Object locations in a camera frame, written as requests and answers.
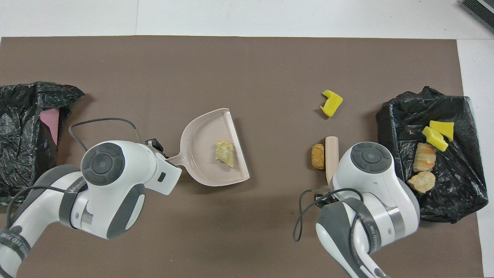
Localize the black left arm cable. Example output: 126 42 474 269
4 117 142 233

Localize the yellow sponge piece green layer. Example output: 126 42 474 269
421 126 450 153

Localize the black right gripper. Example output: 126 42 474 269
314 190 337 209

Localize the pale foam piece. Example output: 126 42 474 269
215 140 235 169

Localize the grey ribbed device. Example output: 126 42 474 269
460 0 494 33

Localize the black trash bag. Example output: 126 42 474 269
0 81 85 206
376 86 489 224

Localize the yellow bent sponge piece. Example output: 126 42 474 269
320 90 343 118

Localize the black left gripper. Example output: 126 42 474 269
145 137 171 159

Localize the beige plastic dustpan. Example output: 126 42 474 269
166 108 251 188

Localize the brown paper table mat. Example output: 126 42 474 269
0 36 485 278

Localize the pink bin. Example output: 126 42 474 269
40 108 60 146

